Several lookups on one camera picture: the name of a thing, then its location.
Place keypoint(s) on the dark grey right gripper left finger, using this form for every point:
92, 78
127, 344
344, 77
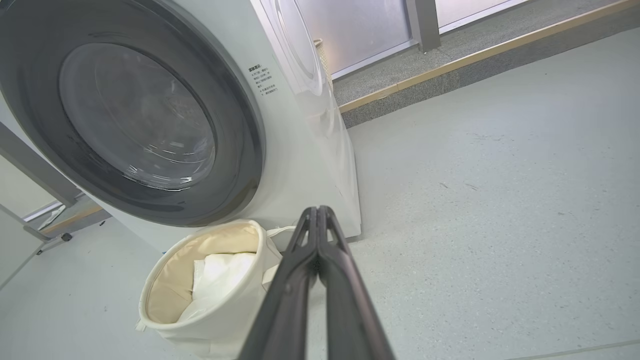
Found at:
285, 310

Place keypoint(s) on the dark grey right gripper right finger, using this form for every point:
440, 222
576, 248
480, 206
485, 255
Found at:
350, 310

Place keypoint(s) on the dark round washing machine door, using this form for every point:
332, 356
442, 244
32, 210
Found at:
135, 115

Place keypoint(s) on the cream fabric laundry basket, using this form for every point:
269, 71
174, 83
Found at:
220, 335

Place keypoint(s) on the white washing machine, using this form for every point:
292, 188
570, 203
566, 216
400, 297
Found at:
300, 165

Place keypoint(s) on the white cloth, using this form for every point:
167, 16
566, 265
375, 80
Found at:
220, 280

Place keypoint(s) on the grey wheeled partition stand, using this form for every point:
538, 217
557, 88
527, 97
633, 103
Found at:
35, 170

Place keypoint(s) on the grey metal window post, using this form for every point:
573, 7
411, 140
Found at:
424, 25

